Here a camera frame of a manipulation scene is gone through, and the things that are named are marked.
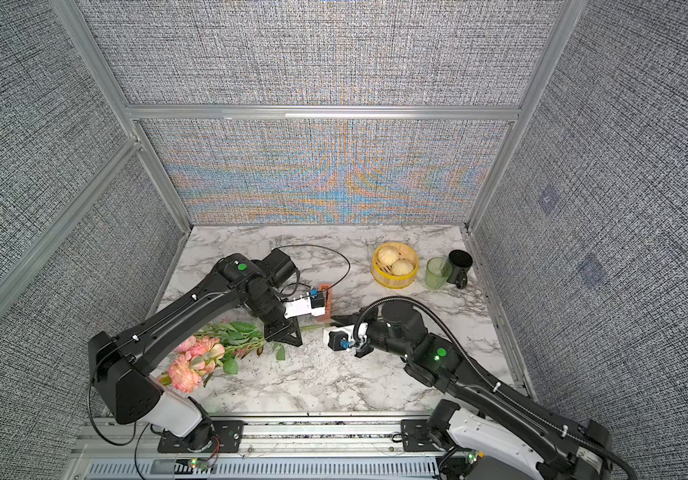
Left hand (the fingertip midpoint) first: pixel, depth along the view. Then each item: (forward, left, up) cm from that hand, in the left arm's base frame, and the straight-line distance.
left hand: (302, 337), depth 70 cm
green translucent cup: (+29, -43, -15) cm, 54 cm away
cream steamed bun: (+34, -27, -14) cm, 46 cm away
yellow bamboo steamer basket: (+28, -24, -15) cm, 40 cm away
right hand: (+4, -8, +7) cm, 12 cm away
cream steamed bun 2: (+29, -31, -13) cm, 44 cm away
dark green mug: (+28, -49, -10) cm, 57 cm away
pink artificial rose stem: (-7, +19, +9) cm, 23 cm away
